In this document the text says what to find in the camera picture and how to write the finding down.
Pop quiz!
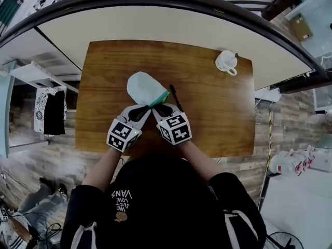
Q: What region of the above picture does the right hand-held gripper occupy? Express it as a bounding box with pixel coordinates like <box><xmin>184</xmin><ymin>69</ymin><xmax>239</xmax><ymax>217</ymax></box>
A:
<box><xmin>152</xmin><ymin>103</ymin><xmax>193</xmax><ymax>147</ymax></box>

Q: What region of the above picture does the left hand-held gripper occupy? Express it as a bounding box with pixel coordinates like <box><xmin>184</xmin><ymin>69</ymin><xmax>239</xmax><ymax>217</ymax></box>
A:
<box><xmin>106</xmin><ymin>104</ymin><xmax>153</xmax><ymax>154</ymax></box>

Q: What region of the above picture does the dark pen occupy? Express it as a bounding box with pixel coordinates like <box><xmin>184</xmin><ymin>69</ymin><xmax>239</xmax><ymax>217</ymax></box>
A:
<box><xmin>169</xmin><ymin>84</ymin><xmax>185</xmax><ymax>113</ymax></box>

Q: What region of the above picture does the pale green pouch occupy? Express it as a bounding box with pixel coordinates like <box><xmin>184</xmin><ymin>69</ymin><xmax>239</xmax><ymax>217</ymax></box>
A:
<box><xmin>127</xmin><ymin>71</ymin><xmax>171</xmax><ymax>106</ymax></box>

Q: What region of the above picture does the person's left forearm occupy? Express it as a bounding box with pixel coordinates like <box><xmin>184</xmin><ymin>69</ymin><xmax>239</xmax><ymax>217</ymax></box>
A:
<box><xmin>82</xmin><ymin>146</ymin><xmax>123</xmax><ymax>195</ymax></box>

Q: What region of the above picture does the person's right forearm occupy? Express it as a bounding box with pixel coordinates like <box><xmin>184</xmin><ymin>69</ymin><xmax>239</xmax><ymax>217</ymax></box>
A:
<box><xmin>178</xmin><ymin>140</ymin><xmax>227</xmax><ymax>189</ymax></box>

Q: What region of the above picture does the white mug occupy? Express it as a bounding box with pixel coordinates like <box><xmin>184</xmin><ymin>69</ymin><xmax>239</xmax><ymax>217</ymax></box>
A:
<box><xmin>215</xmin><ymin>50</ymin><xmax>238</xmax><ymax>76</ymax></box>

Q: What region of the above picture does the black cloth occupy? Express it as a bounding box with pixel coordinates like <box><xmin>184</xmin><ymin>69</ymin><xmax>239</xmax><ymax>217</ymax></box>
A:
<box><xmin>43</xmin><ymin>89</ymin><xmax>66</xmax><ymax>136</ymax></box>

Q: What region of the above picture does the person's black t-shirt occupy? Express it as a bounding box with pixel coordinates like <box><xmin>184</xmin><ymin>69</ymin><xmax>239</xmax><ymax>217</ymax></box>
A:
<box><xmin>60</xmin><ymin>154</ymin><xmax>268</xmax><ymax>249</ymax></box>

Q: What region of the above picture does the white patterned cloth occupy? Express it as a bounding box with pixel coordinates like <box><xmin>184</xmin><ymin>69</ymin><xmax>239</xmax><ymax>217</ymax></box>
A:
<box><xmin>33</xmin><ymin>85</ymin><xmax>68</xmax><ymax>136</ymax></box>

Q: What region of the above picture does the white shelf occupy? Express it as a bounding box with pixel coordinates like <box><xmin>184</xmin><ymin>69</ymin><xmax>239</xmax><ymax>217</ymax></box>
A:
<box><xmin>8</xmin><ymin>59</ymin><xmax>80</xmax><ymax>93</ymax></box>

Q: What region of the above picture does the pack of water bottles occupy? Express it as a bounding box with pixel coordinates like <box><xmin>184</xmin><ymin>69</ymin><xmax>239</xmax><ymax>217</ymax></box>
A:
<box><xmin>269</xmin><ymin>148</ymin><xmax>316</xmax><ymax>177</ymax></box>

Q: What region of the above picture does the dark wooden chair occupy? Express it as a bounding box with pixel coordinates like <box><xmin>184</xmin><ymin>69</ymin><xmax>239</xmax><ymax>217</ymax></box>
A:
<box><xmin>209</xmin><ymin>0</ymin><xmax>305</xmax><ymax>22</ymax></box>

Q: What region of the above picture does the cardboard box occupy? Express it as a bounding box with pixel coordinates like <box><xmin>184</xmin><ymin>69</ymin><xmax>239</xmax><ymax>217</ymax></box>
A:
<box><xmin>288</xmin><ymin>12</ymin><xmax>314</xmax><ymax>43</ymax></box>

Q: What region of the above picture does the white box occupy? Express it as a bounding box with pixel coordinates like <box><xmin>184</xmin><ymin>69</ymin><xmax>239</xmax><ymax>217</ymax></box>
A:
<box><xmin>308</xmin><ymin>148</ymin><xmax>332</xmax><ymax>173</ymax></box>

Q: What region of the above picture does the black floor fan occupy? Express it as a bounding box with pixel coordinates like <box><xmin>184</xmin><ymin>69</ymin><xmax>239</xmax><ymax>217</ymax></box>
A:
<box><xmin>265</xmin><ymin>230</ymin><xmax>304</xmax><ymax>249</ymax></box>

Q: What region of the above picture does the yellow black striped cable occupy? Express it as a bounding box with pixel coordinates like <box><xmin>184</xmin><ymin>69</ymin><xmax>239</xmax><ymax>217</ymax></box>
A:
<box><xmin>258</xmin><ymin>103</ymin><xmax>273</xmax><ymax>210</ymax></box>

